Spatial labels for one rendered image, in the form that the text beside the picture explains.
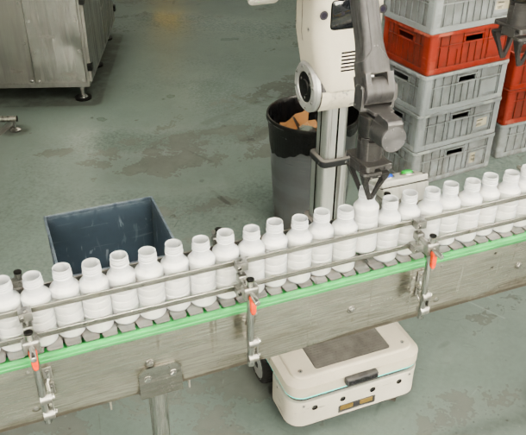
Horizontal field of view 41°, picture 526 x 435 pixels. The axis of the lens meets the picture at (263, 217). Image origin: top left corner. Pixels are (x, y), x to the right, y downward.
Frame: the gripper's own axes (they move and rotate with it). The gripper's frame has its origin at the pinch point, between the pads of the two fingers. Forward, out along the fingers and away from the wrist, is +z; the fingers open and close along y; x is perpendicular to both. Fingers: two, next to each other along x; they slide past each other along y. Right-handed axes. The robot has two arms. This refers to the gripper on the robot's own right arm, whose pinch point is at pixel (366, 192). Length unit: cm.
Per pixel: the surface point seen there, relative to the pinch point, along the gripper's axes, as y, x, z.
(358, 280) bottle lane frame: 5.5, -3.6, 20.2
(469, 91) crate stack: -178, 168, 58
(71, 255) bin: -58, -63, 36
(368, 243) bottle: 3.1, 0.0, 12.2
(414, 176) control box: -12.8, 21.8, 6.0
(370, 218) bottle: 3.0, -0.1, 5.4
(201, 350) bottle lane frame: 5, -43, 29
